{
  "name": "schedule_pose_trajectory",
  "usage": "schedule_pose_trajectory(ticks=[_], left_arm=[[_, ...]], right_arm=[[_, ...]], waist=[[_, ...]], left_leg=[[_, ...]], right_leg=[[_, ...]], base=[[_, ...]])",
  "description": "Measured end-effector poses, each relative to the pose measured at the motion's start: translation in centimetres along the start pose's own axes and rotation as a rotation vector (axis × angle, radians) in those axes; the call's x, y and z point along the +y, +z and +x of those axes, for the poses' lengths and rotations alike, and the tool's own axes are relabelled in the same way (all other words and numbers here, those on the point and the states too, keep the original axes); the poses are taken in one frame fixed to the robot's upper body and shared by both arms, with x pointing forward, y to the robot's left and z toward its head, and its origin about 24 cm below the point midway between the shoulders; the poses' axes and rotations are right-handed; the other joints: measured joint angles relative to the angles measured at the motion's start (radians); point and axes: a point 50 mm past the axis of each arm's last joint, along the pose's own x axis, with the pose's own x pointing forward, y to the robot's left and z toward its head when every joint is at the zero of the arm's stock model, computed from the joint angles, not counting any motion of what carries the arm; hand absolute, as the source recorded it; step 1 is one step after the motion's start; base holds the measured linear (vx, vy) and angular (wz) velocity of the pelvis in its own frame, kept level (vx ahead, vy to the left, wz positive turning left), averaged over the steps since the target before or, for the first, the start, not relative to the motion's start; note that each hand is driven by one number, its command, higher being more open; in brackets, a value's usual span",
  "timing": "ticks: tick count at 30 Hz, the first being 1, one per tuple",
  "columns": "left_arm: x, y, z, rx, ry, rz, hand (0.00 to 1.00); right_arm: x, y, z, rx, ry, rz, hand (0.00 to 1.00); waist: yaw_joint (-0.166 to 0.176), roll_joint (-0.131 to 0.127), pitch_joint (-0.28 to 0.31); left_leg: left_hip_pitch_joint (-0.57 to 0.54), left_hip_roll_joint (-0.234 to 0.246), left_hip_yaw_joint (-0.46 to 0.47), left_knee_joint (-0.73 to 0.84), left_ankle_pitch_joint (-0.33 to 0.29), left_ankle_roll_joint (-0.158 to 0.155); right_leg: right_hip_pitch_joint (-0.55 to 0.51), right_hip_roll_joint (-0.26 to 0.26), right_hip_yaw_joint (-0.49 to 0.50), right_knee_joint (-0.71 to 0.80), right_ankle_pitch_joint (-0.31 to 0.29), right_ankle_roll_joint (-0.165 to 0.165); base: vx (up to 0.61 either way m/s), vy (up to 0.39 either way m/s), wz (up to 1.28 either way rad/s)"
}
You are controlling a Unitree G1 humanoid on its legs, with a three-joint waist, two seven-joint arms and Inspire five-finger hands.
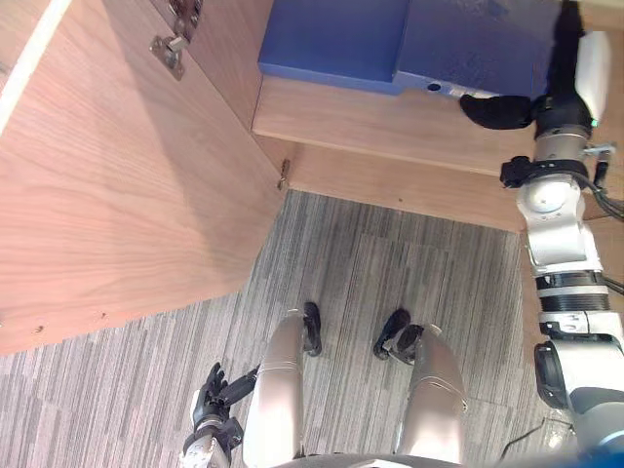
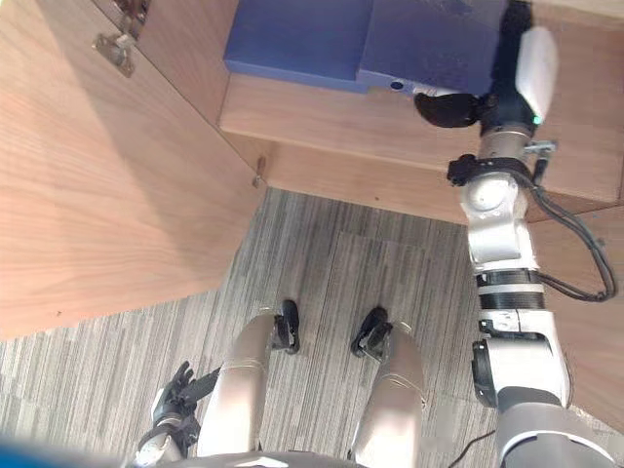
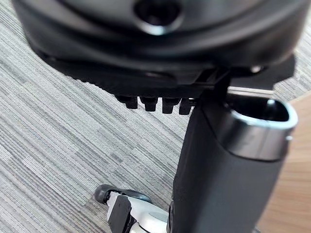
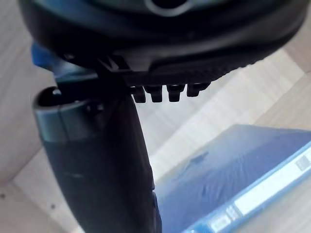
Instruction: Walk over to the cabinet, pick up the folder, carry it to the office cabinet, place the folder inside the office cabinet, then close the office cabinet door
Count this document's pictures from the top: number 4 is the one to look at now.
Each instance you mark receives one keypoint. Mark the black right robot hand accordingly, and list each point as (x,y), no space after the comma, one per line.
(102,170)

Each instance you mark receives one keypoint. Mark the blue file folder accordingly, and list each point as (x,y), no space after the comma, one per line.
(218,184)

